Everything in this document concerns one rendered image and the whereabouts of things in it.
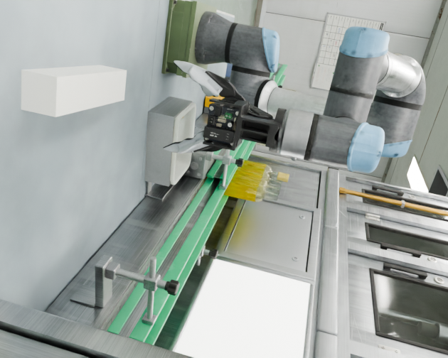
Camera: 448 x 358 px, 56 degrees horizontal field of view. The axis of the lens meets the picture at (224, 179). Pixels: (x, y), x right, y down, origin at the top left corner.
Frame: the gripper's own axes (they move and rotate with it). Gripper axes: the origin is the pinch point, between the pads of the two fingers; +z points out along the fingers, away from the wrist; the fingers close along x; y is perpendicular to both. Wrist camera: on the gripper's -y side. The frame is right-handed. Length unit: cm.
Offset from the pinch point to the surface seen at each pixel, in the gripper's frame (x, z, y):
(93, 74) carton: -2.8, 13.8, 1.3
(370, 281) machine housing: 58, -56, -66
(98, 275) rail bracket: 36.3, 9.8, 1.6
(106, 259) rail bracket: 33.5, 9.4, -0.5
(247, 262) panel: 55, -15, -52
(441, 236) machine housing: 51, -88, -108
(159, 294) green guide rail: 45.0, 0.1, -10.0
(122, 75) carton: -2.1, 13.8, -10.3
